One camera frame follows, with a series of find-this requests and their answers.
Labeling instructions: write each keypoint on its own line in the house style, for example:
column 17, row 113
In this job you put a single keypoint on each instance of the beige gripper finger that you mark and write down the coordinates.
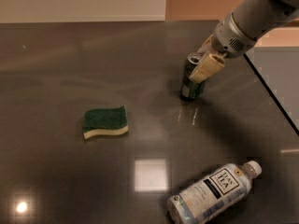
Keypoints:
column 208, row 66
column 206, row 48

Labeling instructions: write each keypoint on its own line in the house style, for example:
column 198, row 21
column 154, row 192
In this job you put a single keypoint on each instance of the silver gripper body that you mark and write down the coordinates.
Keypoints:
column 230, row 40

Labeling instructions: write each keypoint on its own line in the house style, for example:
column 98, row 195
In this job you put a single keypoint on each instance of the green soda can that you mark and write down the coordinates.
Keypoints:
column 190, row 90

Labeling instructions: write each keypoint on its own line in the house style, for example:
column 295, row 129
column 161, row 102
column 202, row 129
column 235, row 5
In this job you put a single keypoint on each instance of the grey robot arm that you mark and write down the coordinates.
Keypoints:
column 267, row 14

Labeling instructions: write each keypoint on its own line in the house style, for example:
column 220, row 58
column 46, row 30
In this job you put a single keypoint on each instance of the blue plastic tea bottle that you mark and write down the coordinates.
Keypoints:
column 213, row 194

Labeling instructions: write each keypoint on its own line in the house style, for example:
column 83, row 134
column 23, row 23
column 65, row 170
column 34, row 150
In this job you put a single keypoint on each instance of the green and yellow sponge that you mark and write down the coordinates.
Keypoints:
column 105, row 121

